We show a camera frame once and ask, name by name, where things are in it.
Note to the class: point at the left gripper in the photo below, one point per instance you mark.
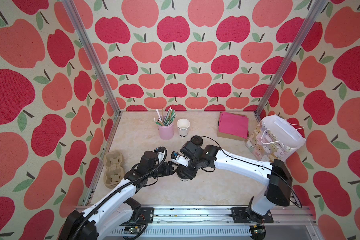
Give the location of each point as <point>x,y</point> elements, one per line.
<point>170,168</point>

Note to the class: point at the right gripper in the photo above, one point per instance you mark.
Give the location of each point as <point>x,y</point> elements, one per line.
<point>182,171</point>

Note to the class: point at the white patterned gift bag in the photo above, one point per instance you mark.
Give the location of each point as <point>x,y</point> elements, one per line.
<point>275,138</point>

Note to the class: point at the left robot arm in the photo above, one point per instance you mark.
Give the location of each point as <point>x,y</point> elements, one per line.
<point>117,207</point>

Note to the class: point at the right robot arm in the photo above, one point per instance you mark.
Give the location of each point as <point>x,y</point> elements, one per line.
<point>275,177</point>

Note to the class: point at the stack of black lids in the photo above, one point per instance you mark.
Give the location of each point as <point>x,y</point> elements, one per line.
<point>197,141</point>

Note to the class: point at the stack of white paper cups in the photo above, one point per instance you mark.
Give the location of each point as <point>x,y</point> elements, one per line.
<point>183,126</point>

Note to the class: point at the pink straw holder cup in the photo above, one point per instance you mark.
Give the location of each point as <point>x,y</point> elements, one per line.
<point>166,132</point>

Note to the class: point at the cardboard cup carrier stack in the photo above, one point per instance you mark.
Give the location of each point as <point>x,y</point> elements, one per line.
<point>114,171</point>

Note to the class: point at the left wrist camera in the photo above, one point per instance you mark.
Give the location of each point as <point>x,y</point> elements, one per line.
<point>161,152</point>

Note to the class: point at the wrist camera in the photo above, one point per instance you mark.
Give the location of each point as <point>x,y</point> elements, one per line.
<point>179,159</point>
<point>161,152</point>

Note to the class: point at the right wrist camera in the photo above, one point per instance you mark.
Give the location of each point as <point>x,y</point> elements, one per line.
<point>179,159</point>

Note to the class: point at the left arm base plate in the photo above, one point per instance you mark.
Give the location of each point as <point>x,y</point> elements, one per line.
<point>140,216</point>

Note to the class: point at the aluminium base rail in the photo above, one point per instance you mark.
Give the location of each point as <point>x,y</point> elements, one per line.
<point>214,223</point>

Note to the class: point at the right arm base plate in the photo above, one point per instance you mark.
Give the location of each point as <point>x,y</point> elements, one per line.
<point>245,216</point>

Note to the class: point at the right frame post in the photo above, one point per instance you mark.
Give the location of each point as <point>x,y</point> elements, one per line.
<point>307,24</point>

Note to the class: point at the frame post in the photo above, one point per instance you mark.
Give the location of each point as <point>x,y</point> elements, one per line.
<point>78,24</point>
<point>307,24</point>

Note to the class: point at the left frame post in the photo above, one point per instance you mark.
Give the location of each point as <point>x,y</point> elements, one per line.
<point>78,24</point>

